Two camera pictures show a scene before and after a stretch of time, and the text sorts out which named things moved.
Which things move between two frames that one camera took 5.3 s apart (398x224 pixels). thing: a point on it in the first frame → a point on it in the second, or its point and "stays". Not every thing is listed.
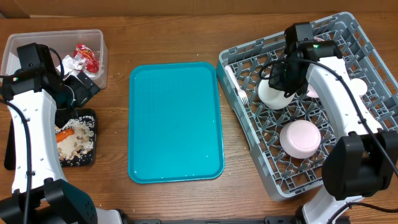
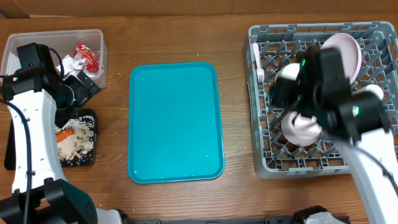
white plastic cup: (358, 86) → (372, 88)
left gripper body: (75, 94) stays
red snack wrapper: (92, 61) stays
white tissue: (74, 65) stays
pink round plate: (310, 91) → (351, 52)
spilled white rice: (81, 142) stays
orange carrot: (61, 135) stays
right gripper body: (287, 78) → (296, 96)
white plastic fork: (241, 93) → (260, 70)
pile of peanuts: (75, 144) stays
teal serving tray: (175, 130) stays
